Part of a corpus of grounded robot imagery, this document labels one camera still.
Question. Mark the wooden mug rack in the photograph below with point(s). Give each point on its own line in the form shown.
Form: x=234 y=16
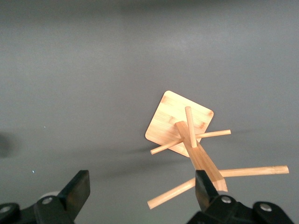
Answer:
x=168 y=116

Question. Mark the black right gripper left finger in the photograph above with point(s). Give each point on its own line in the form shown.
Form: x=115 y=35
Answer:
x=70 y=198

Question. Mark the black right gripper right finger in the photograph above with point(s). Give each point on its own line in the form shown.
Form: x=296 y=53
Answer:
x=210 y=205

